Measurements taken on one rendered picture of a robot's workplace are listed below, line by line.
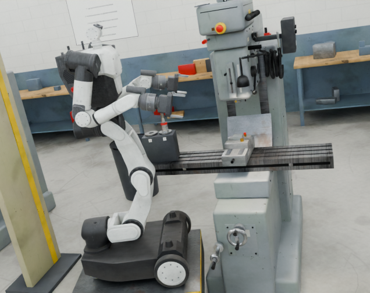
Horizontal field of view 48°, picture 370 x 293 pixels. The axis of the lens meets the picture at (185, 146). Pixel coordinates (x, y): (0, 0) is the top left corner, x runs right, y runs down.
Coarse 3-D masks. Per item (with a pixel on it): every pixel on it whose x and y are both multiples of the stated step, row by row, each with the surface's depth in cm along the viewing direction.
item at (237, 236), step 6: (234, 228) 237; (240, 228) 244; (228, 234) 239; (234, 234) 233; (240, 234) 237; (246, 234) 237; (228, 240) 240; (234, 240) 240; (240, 240) 239; (246, 240) 237
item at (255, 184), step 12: (216, 180) 264; (228, 180) 261; (240, 180) 258; (252, 180) 256; (264, 180) 253; (216, 192) 265; (228, 192) 262; (240, 192) 260; (252, 192) 258; (264, 192) 256
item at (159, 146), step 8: (144, 136) 287; (152, 136) 284; (160, 136) 282; (168, 136) 281; (176, 136) 292; (144, 144) 285; (152, 144) 284; (160, 144) 283; (168, 144) 283; (176, 144) 289; (152, 152) 286; (160, 152) 286; (168, 152) 285; (176, 152) 286; (152, 160) 288; (160, 160) 288; (168, 160) 287
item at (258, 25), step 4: (256, 16) 296; (260, 16) 317; (256, 20) 292; (260, 20) 315; (252, 24) 274; (256, 24) 291; (260, 24) 313; (256, 28) 289; (260, 28) 312; (260, 32) 308; (252, 40) 269; (248, 44) 262; (252, 44) 268; (256, 44) 284
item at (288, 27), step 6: (282, 18) 277; (288, 18) 266; (282, 24) 262; (288, 24) 261; (294, 24) 268; (282, 30) 263; (288, 30) 262; (294, 30) 266; (282, 36) 264; (288, 36) 263; (294, 36) 263; (282, 42) 266; (288, 42) 264; (294, 42) 264; (288, 48) 266; (294, 48) 265
